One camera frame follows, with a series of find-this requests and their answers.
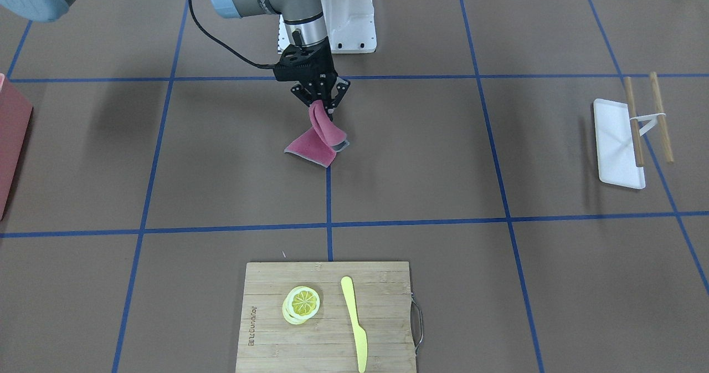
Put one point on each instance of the top lemon slice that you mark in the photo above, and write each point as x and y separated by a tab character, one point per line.
303	302

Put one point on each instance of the bottom lemon slice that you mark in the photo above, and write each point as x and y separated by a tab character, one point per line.
288	317

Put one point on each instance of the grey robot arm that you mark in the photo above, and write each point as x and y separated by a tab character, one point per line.
303	20

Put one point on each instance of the pink wiping cloth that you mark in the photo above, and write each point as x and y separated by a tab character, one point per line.
322	142

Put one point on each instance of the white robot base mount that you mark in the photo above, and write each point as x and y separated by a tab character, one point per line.
350	25

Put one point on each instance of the lemon slice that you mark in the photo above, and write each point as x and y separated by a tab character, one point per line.
303	302
288	317

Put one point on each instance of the pink plastic bin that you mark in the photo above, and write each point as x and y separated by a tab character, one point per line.
16	110

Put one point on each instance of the yellow plastic knife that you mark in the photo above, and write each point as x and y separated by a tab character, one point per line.
359	334

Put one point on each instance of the white rack connector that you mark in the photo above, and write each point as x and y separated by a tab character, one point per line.
646	122

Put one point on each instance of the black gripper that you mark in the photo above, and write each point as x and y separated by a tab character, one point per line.
327	69

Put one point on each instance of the wooden rack rod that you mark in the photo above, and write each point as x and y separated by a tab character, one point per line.
635	139
661	118

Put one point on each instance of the bamboo cutting board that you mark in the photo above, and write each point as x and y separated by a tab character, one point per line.
325	342

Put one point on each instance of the white rectangular tray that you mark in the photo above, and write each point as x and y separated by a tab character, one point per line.
615	152

